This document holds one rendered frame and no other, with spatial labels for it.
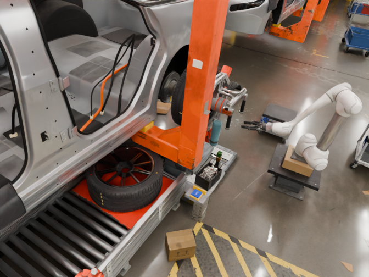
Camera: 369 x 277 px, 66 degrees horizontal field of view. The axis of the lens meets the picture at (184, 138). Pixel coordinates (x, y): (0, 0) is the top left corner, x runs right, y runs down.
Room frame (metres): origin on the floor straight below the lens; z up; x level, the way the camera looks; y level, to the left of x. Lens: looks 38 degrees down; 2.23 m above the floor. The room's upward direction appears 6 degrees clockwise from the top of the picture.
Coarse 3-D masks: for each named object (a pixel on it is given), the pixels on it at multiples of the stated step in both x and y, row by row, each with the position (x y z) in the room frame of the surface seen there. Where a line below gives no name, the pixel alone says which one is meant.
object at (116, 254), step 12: (180, 180) 1.73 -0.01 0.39; (168, 192) 1.58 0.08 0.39; (156, 204) 1.44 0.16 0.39; (144, 216) 1.32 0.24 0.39; (156, 216) 1.41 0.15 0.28; (132, 228) 1.20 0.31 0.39; (144, 228) 1.27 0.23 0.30; (120, 240) 1.09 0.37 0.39; (132, 240) 1.14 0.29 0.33; (120, 252) 1.02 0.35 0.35; (108, 264) 0.91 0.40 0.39; (108, 276) 0.90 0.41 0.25
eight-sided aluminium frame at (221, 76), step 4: (216, 76) 2.35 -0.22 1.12; (220, 76) 2.42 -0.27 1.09; (224, 76) 2.39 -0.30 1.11; (216, 80) 2.27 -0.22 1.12; (220, 80) 2.32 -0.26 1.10; (224, 80) 2.53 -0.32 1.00; (228, 80) 2.51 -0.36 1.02; (216, 84) 2.24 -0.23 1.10; (224, 84) 2.56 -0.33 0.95; (228, 84) 2.53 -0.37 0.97; (216, 112) 2.49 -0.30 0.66; (212, 120) 2.42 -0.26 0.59; (208, 124) 2.34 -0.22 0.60; (212, 124) 2.32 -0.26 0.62; (208, 128) 2.23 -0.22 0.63
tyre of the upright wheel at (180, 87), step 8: (184, 72) 2.33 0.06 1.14; (216, 72) 2.43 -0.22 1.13; (184, 80) 2.25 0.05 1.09; (176, 88) 2.22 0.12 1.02; (184, 88) 2.21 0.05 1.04; (176, 96) 2.19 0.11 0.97; (176, 104) 2.16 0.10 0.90; (176, 112) 2.16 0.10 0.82; (176, 120) 2.21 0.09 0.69; (208, 120) 2.43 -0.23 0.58
